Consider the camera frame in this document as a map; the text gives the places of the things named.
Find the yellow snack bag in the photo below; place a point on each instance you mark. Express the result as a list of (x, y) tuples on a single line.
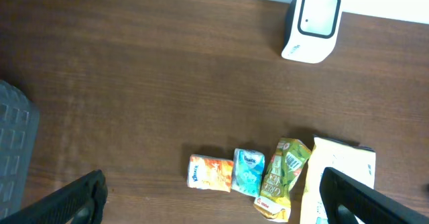
[(356, 162)]

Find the dark grey plastic basket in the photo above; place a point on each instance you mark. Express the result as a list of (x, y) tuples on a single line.
[(19, 126)]

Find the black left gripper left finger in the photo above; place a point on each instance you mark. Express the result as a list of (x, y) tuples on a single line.
[(81, 201)]

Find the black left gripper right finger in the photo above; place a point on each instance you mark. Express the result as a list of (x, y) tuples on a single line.
[(347, 200)]

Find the teal tissue pack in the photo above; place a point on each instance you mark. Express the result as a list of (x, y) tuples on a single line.
[(247, 171)]

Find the green tea drink carton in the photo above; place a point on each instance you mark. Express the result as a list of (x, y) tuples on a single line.
[(283, 171)]

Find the white barcode scanner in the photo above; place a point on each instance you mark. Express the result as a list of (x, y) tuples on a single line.
[(311, 30)]

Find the orange tissue pack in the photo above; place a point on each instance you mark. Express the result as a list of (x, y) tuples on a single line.
[(208, 173)]

